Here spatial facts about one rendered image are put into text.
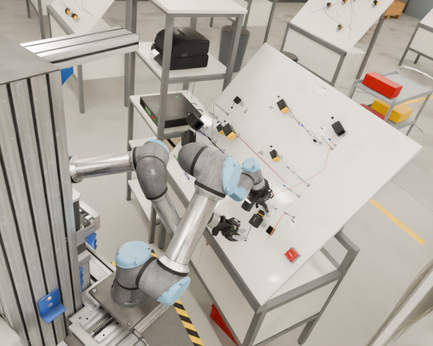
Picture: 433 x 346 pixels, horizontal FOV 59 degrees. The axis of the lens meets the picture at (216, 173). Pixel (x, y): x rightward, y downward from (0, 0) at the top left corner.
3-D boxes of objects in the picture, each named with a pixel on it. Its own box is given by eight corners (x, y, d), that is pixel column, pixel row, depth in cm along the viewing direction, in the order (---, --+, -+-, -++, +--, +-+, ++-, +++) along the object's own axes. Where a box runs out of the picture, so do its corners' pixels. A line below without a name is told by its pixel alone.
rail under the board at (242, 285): (256, 314, 185) (258, 307, 181) (159, 170, 260) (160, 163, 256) (264, 310, 187) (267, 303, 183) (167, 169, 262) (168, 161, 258)
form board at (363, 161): (163, 163, 257) (161, 162, 256) (266, 43, 239) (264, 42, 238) (262, 305, 182) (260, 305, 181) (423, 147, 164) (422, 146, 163)
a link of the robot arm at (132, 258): (130, 255, 143) (131, 231, 135) (159, 273, 139) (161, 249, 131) (108, 276, 135) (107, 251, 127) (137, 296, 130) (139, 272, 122)
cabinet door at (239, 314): (240, 344, 213) (256, 305, 189) (196, 270, 248) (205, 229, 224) (244, 343, 214) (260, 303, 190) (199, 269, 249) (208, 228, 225)
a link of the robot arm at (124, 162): (34, 174, 156) (161, 154, 147) (48, 153, 167) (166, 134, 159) (47, 195, 163) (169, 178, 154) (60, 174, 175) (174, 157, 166)
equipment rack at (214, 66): (149, 244, 310) (168, 9, 198) (124, 197, 348) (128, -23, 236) (203, 228, 334) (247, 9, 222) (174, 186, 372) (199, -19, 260)
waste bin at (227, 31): (247, 73, 621) (255, 35, 583) (221, 73, 604) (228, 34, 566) (235, 62, 653) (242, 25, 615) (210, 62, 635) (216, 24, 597)
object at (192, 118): (200, 114, 250) (186, 104, 239) (212, 129, 239) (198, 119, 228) (193, 122, 251) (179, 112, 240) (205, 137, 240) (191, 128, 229)
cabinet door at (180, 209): (196, 270, 248) (205, 228, 224) (163, 214, 283) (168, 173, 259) (199, 269, 249) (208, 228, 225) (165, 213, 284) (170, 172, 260)
